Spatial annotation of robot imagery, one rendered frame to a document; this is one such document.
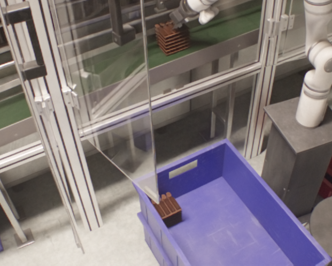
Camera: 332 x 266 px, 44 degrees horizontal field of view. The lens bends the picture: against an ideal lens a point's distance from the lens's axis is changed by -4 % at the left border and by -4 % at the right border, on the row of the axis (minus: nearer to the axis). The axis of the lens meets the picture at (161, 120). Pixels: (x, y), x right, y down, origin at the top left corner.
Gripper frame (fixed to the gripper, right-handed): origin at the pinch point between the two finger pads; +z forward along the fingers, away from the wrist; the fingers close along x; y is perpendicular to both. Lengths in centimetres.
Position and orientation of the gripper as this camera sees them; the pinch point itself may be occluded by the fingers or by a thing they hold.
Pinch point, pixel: (173, 28)
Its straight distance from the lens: 158.2
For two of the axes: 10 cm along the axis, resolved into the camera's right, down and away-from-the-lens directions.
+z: -5.0, 2.1, 8.4
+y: -6.1, -7.8, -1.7
